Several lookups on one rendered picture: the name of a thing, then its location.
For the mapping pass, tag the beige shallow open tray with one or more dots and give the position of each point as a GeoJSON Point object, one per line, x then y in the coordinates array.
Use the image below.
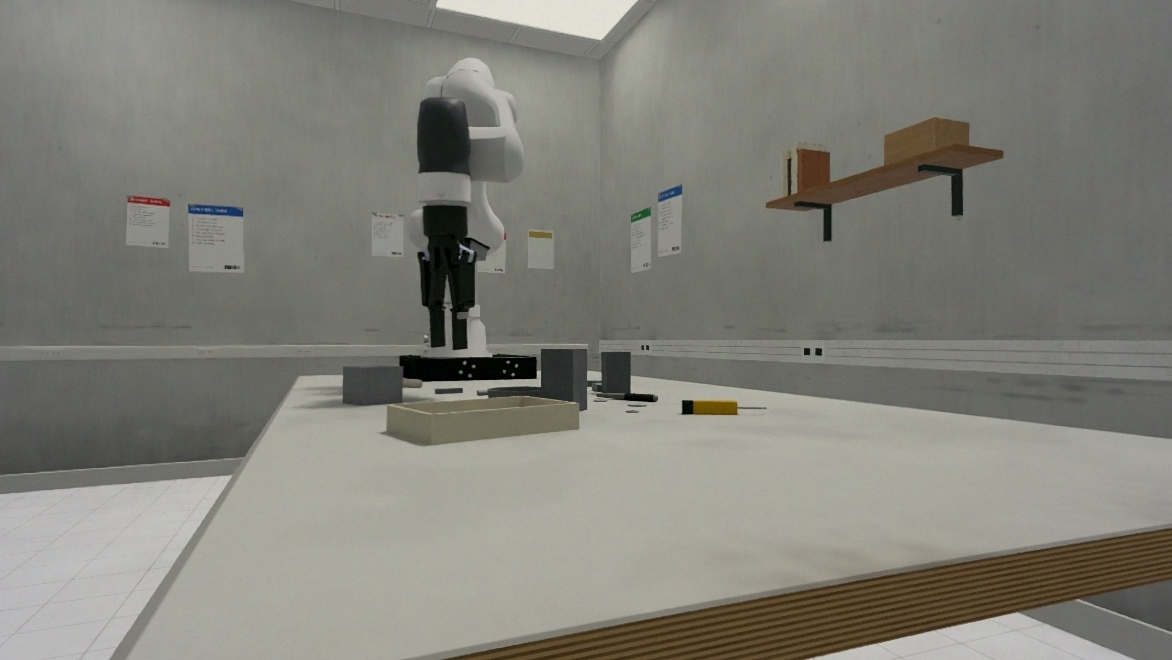
{"type": "Point", "coordinates": [473, 425]}

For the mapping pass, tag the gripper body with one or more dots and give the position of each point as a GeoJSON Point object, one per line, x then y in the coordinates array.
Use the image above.
{"type": "Point", "coordinates": [445, 226]}

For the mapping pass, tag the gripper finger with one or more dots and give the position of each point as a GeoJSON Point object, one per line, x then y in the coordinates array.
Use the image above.
{"type": "Point", "coordinates": [461, 281]}
{"type": "Point", "coordinates": [433, 280]}

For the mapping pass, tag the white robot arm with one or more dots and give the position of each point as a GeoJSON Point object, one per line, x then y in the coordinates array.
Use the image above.
{"type": "Point", "coordinates": [467, 108]}

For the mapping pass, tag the yellow pin with black cap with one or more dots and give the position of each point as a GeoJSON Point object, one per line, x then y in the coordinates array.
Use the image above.
{"type": "Point", "coordinates": [712, 407]}

